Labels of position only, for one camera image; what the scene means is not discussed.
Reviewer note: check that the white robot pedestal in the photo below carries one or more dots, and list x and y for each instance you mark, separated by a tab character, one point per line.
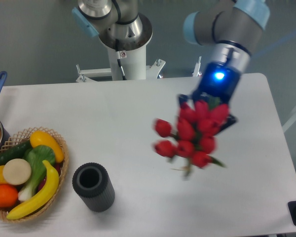
126	47

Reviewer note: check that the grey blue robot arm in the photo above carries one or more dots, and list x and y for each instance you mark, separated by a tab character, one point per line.
234	27

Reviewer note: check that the beige round bun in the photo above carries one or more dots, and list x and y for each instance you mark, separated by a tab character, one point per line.
17	171

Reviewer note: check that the yellow banana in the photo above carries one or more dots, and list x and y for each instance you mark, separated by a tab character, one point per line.
40	198

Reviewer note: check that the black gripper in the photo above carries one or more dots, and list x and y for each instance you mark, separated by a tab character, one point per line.
217	81

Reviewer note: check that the orange fruit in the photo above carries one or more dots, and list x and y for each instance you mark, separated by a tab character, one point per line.
8	196

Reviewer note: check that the dark grey ribbed vase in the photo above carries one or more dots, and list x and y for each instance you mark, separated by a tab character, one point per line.
92	184

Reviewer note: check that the green bok choy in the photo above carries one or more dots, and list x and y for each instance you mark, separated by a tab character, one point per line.
35	158

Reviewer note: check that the yellow lemon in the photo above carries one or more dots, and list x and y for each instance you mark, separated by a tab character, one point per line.
38	138

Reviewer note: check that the red tulip bouquet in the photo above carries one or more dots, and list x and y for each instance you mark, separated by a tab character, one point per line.
194	135

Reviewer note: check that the green cucumber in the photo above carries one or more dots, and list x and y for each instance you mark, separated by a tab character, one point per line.
17	151

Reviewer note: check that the woven wicker basket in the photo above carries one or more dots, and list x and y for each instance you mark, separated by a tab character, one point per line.
21	137

